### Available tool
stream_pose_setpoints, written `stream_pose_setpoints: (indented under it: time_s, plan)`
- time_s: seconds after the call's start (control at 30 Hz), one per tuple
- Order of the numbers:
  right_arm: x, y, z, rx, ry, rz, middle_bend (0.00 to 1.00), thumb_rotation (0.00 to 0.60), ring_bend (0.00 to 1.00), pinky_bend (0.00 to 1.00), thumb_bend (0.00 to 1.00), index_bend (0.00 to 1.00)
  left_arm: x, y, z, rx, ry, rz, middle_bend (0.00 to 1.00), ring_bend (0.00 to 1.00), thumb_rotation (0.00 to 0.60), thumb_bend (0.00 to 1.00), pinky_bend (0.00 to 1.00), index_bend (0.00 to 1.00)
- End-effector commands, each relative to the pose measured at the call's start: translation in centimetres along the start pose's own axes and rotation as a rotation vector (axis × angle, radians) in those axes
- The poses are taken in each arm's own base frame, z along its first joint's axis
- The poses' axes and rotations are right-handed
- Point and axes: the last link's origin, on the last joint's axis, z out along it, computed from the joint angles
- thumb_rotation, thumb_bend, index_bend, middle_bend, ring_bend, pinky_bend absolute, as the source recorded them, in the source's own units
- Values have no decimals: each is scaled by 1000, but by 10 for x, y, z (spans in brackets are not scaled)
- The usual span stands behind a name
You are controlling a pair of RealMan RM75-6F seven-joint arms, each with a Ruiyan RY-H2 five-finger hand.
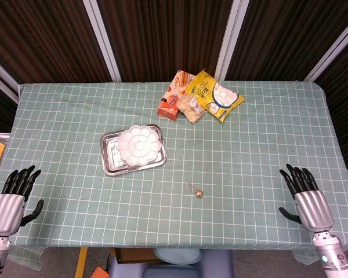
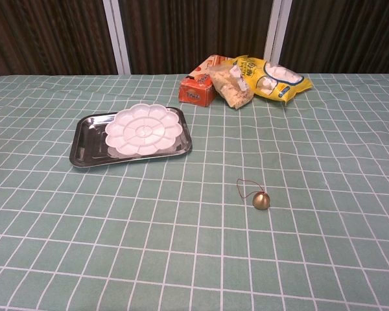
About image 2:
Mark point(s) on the white flower-shaped paint palette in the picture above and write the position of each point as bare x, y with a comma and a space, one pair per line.
142, 129

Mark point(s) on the orange snack box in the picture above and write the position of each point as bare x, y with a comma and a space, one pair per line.
194, 94

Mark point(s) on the clear bag of beige snacks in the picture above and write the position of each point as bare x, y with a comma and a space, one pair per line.
230, 90

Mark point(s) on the green checked tablecloth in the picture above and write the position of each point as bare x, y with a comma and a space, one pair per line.
181, 243

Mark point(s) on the yellow marshmallow bag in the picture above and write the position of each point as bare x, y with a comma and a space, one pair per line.
256, 77

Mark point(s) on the stainless steel tray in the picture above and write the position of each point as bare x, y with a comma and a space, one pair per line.
87, 142

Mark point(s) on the dark brown screen panel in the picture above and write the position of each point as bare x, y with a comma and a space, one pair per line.
343, 32
181, 32
52, 32

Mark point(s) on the white screen frame post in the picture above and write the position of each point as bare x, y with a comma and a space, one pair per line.
114, 26
278, 32

